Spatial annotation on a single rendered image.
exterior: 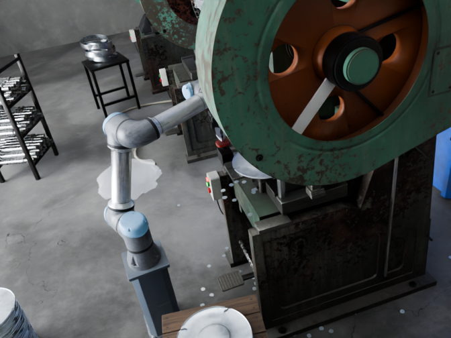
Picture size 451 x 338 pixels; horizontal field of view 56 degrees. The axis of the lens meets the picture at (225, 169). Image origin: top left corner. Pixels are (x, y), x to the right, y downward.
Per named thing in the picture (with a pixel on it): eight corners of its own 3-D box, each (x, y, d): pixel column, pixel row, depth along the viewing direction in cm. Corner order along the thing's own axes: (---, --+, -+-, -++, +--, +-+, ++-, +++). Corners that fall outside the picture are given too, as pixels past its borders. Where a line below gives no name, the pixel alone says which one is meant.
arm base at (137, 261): (131, 275, 184) (125, 259, 178) (125, 253, 196) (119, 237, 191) (164, 263, 187) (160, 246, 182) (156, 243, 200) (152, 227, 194)
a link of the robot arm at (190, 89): (193, 88, 184) (213, 80, 189) (178, 83, 192) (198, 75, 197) (196, 105, 188) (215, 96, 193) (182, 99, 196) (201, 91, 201)
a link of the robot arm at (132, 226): (134, 255, 179) (125, 231, 172) (119, 241, 189) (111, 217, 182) (158, 241, 185) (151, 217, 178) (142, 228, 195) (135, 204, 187)
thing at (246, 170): (282, 138, 200) (282, 137, 200) (309, 167, 176) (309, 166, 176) (224, 153, 196) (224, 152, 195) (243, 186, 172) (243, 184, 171)
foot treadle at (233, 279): (223, 298, 213) (221, 291, 211) (218, 284, 222) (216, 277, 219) (329, 259, 222) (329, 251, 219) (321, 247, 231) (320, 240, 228)
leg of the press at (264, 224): (265, 346, 197) (244, 188, 149) (256, 326, 207) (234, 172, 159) (436, 285, 213) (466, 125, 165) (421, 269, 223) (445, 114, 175)
